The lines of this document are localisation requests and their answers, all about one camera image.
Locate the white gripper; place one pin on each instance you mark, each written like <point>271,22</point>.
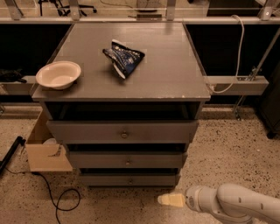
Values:
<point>192,199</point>

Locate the grey bottom drawer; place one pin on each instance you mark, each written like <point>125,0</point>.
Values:
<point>130,180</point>

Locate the grey drawer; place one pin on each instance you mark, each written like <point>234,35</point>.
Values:
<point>130,180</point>
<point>107,159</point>
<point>113,132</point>

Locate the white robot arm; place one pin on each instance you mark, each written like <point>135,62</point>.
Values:
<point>228,204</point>

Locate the grey wooden drawer cabinet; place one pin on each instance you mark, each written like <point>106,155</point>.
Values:
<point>167,85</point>

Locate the grey middle drawer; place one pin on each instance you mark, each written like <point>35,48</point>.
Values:
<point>107,159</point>

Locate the grey top drawer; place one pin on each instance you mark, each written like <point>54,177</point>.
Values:
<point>113,132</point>

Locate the black cart on right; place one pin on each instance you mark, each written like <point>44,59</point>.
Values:
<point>270,104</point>

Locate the cardboard box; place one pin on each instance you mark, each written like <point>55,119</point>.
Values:
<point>44,153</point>

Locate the blue crumpled chip bag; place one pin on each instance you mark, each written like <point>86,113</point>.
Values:
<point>124,59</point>

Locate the black pole on floor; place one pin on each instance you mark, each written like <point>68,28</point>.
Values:
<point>18,141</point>

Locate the white bowl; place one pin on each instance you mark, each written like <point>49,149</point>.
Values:
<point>58,75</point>

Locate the black office chair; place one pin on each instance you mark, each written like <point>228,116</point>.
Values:
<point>73,8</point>

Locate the black object on rail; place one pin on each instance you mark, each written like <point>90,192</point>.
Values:
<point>11,76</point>

